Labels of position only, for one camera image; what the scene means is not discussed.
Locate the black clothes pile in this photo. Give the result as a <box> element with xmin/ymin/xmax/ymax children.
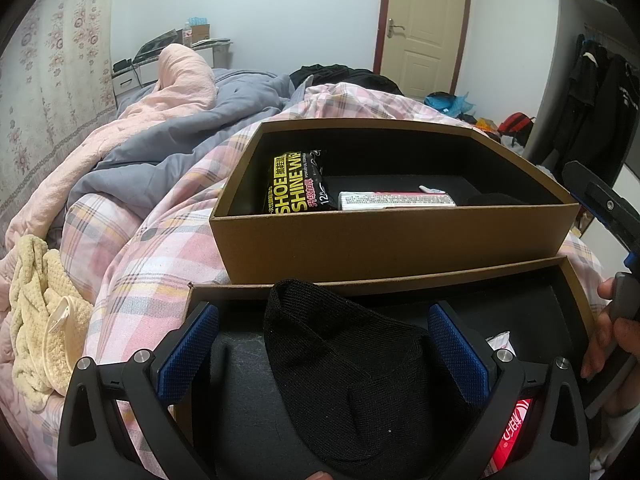
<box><xmin>290</xmin><ymin>64</ymin><xmax>403</xmax><ymax>96</ymax></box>

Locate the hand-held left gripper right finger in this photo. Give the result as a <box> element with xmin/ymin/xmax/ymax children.
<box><xmin>427</xmin><ymin>301</ymin><xmax>591</xmax><ymax>480</ymax></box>

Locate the blue plastic bag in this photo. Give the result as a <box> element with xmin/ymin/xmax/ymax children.
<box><xmin>424</xmin><ymin>91</ymin><xmax>473</xmax><ymax>117</ymax></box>

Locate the floral pink curtain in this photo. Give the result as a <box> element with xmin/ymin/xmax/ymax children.
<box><xmin>0</xmin><ymin>0</ymin><xmax>118</xmax><ymax>241</ymax></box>

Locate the red and white packet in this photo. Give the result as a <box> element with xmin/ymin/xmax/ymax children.
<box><xmin>485</xmin><ymin>329</ymin><xmax>535</xmax><ymax>476</ymax></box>

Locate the black hanging coat white print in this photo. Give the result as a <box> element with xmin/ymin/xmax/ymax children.
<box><xmin>600</xmin><ymin>55</ymin><xmax>640</xmax><ymax>171</ymax></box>

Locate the person's right forearm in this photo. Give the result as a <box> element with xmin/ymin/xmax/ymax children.
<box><xmin>592</xmin><ymin>402</ymin><xmax>640</xmax><ymax>476</ymax></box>

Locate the cream door with red frame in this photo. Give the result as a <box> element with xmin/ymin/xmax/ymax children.
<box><xmin>372</xmin><ymin>0</ymin><xmax>473</xmax><ymax>101</ymax></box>

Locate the grey quilt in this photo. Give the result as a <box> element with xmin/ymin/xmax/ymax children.
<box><xmin>60</xmin><ymin>67</ymin><xmax>306</xmax><ymax>221</ymax></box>

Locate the person's right hand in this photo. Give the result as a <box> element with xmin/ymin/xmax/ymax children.
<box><xmin>581</xmin><ymin>279</ymin><xmax>640</xmax><ymax>380</ymax></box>

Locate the pale yellow towel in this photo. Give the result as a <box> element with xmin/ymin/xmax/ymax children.
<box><xmin>10</xmin><ymin>234</ymin><xmax>96</xmax><ymax>413</ymax></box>

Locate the black bag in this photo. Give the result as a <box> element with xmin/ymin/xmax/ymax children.
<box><xmin>136</xmin><ymin>30</ymin><xmax>178</xmax><ymax>58</ymax></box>

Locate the black yellow shoe wipes packet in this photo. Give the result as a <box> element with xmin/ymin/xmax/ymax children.
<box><xmin>262</xmin><ymin>149</ymin><xmax>331</xmax><ymax>215</ymax></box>

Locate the black sock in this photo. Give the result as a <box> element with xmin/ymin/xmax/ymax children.
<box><xmin>459</xmin><ymin>191</ymin><xmax>531</xmax><ymax>207</ymax></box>
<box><xmin>263</xmin><ymin>279</ymin><xmax>501</xmax><ymax>480</ymax></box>

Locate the pink plaid duvet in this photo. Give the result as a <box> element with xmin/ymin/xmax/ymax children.
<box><xmin>47</xmin><ymin>82</ymin><xmax>606</xmax><ymax>480</ymax></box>

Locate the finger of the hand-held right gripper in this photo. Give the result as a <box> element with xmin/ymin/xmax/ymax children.
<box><xmin>562</xmin><ymin>160</ymin><xmax>640</xmax><ymax>262</ymax></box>

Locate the brown cardboard box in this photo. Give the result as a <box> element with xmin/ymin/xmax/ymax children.
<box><xmin>209</xmin><ymin>119</ymin><xmax>582</xmax><ymax>286</ymax></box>

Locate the red backpack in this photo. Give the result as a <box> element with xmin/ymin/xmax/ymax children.
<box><xmin>497</xmin><ymin>112</ymin><xmax>536</xmax><ymax>136</ymax></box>

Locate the white nightstand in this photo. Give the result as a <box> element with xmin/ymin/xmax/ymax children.
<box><xmin>112</xmin><ymin>40</ymin><xmax>233</xmax><ymax>98</ymax></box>

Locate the brown cardboard box lid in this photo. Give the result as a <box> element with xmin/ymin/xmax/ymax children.
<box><xmin>172</xmin><ymin>255</ymin><xmax>601</xmax><ymax>480</ymax></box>

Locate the black hanging coat white patch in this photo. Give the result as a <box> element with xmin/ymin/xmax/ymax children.
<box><xmin>557</xmin><ymin>35</ymin><xmax>608</xmax><ymax>161</ymax></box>

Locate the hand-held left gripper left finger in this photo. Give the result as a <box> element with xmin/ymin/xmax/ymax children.
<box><xmin>57</xmin><ymin>301</ymin><xmax>221</xmax><ymax>480</ymax></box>

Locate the pink quilt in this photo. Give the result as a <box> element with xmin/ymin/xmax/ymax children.
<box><xmin>0</xmin><ymin>43</ymin><xmax>218</xmax><ymax>466</ymax></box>

